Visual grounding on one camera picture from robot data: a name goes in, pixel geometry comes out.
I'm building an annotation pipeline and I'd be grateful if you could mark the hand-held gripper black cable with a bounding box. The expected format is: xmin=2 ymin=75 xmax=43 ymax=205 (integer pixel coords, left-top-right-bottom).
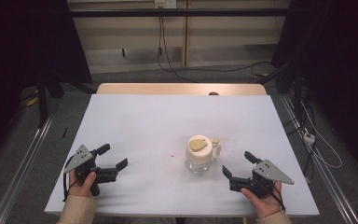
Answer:
xmin=62 ymin=154 xmax=79 ymax=203
xmin=255 ymin=178 xmax=287 ymax=213

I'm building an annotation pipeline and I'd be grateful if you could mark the metal floor rail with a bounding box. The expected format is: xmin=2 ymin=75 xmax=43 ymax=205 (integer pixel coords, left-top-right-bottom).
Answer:
xmin=0 ymin=113 xmax=57 ymax=224
xmin=280 ymin=93 xmax=358 ymax=224

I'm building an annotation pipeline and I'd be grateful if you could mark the black cable from wall socket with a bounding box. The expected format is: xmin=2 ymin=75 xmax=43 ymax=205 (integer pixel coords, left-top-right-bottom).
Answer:
xmin=157 ymin=7 xmax=198 ymax=84

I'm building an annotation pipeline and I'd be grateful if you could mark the white floor cable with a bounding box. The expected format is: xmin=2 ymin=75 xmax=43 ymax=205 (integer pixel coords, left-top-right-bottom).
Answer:
xmin=300 ymin=101 xmax=343 ymax=170

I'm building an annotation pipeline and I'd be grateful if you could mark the dark curtain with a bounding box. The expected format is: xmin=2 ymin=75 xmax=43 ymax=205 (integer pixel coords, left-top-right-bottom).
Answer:
xmin=0 ymin=0 xmax=93 ymax=166
xmin=270 ymin=0 xmax=358 ymax=178

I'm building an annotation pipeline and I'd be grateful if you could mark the left hand-held gripper black cable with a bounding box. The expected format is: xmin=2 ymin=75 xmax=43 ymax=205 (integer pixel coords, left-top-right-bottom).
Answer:
xmin=62 ymin=154 xmax=79 ymax=203

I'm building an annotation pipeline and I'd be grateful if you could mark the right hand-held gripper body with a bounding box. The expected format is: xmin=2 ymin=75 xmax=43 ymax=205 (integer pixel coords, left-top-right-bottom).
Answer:
xmin=228 ymin=159 xmax=296 ymax=200

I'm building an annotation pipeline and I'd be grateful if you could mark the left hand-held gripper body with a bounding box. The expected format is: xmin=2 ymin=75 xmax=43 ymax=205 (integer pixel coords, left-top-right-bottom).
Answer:
xmin=63 ymin=144 xmax=119 ymax=197

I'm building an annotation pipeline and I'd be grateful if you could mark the black horizontal bar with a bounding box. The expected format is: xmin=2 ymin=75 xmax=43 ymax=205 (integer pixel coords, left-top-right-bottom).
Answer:
xmin=68 ymin=7 xmax=293 ymax=19

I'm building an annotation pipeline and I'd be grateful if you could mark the black metal stand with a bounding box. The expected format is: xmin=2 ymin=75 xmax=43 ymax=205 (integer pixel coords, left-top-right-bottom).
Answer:
xmin=254 ymin=57 xmax=310 ymax=125
xmin=34 ymin=66 xmax=98 ymax=129

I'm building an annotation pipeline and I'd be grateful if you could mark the tan round cap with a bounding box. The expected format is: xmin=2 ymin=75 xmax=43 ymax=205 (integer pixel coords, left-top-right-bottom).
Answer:
xmin=188 ymin=138 xmax=209 ymax=153

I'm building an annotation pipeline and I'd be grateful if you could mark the glass jar with cream lid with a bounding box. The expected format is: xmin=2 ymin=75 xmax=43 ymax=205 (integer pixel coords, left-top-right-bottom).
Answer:
xmin=185 ymin=133 xmax=223 ymax=175

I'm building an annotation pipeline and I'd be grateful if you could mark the beige wooden post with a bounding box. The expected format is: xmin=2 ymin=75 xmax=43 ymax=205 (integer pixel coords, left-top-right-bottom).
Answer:
xmin=182 ymin=0 xmax=190 ymax=68

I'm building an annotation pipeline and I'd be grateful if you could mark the white wall socket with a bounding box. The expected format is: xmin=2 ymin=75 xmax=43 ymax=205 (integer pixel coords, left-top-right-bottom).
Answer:
xmin=154 ymin=0 xmax=178 ymax=9

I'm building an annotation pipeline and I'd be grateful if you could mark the black floor cable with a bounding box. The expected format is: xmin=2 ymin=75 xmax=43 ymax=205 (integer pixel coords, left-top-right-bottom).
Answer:
xmin=167 ymin=61 xmax=274 ymax=75

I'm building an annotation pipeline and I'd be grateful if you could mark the right hand-held gripper black cable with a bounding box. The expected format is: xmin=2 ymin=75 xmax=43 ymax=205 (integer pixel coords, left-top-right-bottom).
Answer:
xmin=255 ymin=178 xmax=287 ymax=213

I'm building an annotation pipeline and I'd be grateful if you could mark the yellow floor tape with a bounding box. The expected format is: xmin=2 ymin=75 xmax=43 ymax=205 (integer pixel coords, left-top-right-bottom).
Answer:
xmin=25 ymin=89 xmax=40 ymax=107

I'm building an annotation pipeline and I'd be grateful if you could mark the white power strip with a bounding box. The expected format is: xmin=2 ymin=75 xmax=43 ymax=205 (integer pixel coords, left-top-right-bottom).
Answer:
xmin=303 ymin=132 xmax=316 ymax=146

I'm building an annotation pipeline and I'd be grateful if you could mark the person's left hand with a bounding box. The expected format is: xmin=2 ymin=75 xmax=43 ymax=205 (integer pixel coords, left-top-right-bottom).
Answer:
xmin=67 ymin=170 xmax=98 ymax=199

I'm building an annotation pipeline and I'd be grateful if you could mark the person's right hand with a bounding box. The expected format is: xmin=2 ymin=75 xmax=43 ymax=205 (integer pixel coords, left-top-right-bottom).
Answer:
xmin=240 ymin=181 xmax=283 ymax=219

